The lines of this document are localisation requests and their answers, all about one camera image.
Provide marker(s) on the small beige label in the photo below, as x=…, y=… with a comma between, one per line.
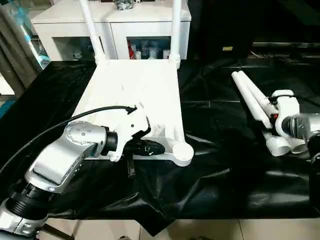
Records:
x=228, y=48

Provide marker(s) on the white plastic table leg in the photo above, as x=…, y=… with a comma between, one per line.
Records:
x=260, y=93
x=90, y=30
x=255, y=107
x=176, y=30

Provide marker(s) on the dark grey crumpled bundle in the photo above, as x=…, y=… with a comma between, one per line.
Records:
x=123, y=5

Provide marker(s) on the grey curtain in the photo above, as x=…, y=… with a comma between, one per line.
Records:
x=12, y=50

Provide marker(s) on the black table mat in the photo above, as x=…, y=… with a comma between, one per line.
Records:
x=200, y=175

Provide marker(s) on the teal white plastic package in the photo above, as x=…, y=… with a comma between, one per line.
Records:
x=35, y=37

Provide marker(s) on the white plastic table top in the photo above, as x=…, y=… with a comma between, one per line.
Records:
x=137, y=87

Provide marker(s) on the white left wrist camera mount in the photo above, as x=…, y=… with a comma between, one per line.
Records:
x=130, y=122

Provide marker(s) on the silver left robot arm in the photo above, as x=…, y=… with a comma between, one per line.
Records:
x=62, y=150

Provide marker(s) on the white glass-door cabinet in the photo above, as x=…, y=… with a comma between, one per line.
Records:
x=137, y=25

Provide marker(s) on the teal floor mat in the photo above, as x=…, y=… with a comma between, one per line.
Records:
x=3, y=107

